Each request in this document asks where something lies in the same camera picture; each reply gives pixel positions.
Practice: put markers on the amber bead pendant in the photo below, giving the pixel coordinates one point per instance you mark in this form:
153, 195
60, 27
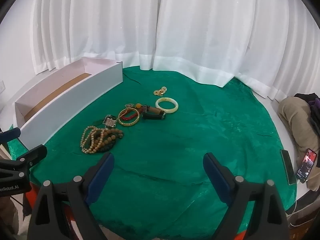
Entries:
138, 105

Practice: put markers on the gold patterned bangle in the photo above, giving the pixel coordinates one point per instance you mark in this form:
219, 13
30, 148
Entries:
127, 125

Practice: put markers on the pale jade bangle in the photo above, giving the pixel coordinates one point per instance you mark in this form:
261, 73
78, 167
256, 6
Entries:
175, 108

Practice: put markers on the long white cardboard box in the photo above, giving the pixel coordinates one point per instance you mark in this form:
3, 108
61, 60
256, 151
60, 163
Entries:
75, 97

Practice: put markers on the silver square pendant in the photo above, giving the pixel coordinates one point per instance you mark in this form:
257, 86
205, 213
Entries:
110, 122

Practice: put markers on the green velvet cloth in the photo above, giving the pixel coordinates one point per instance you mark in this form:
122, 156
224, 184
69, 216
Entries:
175, 142

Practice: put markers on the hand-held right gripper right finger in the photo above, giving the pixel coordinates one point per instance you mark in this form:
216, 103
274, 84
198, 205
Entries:
215, 177

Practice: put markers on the dark green pendant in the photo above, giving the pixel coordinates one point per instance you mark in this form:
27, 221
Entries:
98, 122

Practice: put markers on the white curtain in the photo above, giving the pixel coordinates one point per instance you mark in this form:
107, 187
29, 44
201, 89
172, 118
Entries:
175, 30

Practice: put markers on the smartphone with lit screen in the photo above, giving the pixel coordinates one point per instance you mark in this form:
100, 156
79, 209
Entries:
306, 165

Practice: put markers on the dark smartphone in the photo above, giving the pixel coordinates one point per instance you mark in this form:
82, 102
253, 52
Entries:
288, 166

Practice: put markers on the brown wooden cylinder pendant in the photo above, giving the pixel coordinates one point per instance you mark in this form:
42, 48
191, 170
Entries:
153, 110

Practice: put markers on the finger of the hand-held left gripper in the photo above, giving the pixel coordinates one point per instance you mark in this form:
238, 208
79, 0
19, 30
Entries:
11, 133
32, 155

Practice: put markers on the dark purple clothing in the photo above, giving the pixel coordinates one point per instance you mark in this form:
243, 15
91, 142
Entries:
313, 105

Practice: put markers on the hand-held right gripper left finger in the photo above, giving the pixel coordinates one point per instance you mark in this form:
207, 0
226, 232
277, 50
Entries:
100, 177

